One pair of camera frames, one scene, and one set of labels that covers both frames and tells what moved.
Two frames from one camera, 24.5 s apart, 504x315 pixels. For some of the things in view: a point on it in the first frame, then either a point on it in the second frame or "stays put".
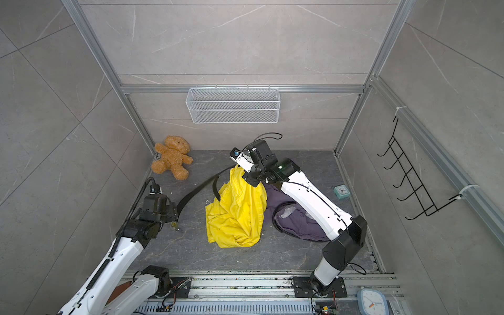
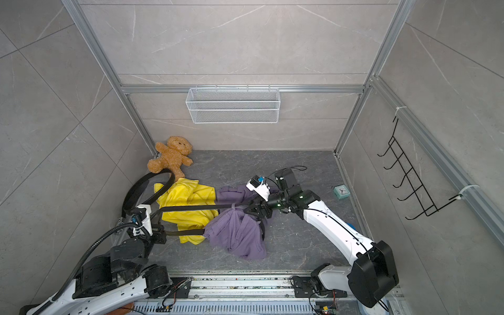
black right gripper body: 256,176 → 266,208
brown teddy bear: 173,155 stays put
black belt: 274,220 → 200,231
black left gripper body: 172,214 → 157,235
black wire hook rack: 420,194 stays put
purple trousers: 288,218 → 233,230
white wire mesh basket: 233,105 stays put
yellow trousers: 237,218 → 182,193
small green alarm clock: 341,191 stays put
